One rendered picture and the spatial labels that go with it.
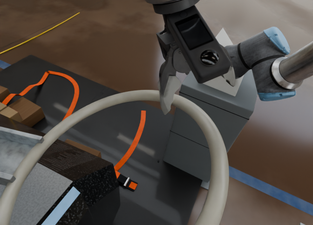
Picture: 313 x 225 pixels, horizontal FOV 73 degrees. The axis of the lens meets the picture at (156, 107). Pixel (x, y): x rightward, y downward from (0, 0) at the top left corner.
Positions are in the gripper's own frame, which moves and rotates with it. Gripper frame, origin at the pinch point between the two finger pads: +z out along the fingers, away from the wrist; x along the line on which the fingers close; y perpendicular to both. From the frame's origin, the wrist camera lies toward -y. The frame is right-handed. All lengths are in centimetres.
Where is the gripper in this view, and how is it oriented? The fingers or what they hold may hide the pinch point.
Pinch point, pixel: (200, 103)
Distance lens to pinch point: 42.9
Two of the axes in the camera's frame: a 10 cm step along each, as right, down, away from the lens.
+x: -9.2, 3.8, -0.2
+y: -2.6, -5.8, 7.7
